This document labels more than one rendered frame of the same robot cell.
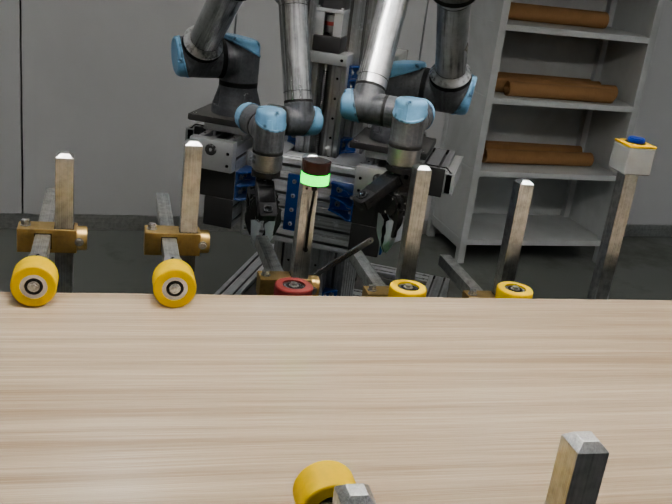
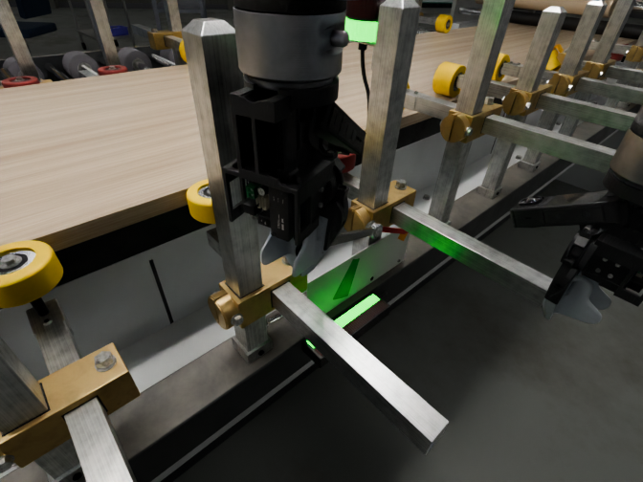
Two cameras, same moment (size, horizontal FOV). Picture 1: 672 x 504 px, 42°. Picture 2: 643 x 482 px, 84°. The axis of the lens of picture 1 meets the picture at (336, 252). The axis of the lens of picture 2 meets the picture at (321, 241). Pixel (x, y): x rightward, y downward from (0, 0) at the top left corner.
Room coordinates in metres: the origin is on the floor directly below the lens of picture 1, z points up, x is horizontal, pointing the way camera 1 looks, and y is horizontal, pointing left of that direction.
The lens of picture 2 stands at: (2.20, -0.24, 1.18)
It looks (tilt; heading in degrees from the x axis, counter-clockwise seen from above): 38 degrees down; 152
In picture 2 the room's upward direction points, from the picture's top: 3 degrees clockwise
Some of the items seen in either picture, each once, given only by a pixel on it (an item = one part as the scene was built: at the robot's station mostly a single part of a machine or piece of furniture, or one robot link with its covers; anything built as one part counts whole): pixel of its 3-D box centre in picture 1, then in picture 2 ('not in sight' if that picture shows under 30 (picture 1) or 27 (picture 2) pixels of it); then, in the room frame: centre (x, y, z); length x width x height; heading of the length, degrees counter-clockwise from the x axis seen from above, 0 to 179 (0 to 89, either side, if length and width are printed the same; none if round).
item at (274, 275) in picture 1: (288, 286); (378, 208); (1.77, 0.10, 0.84); 0.14 x 0.06 x 0.05; 106
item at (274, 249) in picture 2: (397, 235); (279, 246); (1.92, -0.14, 0.95); 0.06 x 0.03 x 0.09; 126
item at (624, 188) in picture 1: (607, 260); not in sight; (1.99, -0.66, 0.92); 0.05 x 0.05 x 0.45; 16
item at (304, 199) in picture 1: (300, 258); (375, 179); (1.78, 0.08, 0.91); 0.04 x 0.04 x 0.48; 16
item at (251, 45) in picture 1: (238, 57); not in sight; (2.60, 0.36, 1.20); 0.13 x 0.12 x 0.14; 120
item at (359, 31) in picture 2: (315, 177); (367, 28); (1.74, 0.06, 1.11); 0.06 x 0.06 x 0.02
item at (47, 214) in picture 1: (45, 230); (543, 99); (1.67, 0.60, 0.95); 0.50 x 0.04 x 0.04; 16
